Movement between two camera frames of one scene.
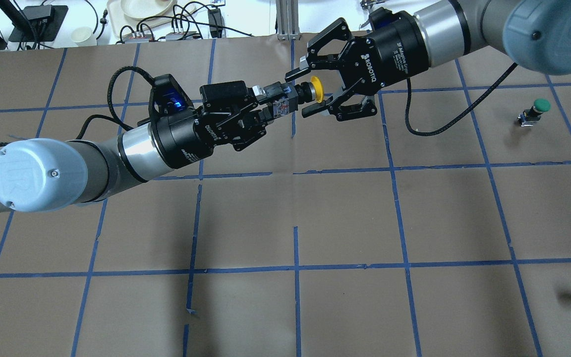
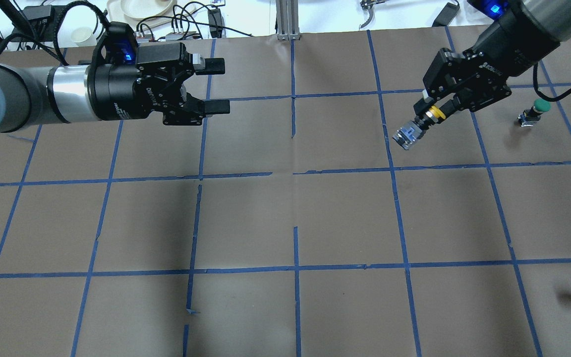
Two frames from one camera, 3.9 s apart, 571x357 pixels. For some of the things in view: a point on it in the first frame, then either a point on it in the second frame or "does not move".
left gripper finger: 246,130 -> 194,110
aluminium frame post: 287,15 does not move
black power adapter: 215,17 does not move
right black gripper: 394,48 -> 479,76
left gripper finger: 222,98 -> 174,57
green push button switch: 528,117 does not move
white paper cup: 83,36 does not move
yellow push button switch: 287,97 -> 405,136
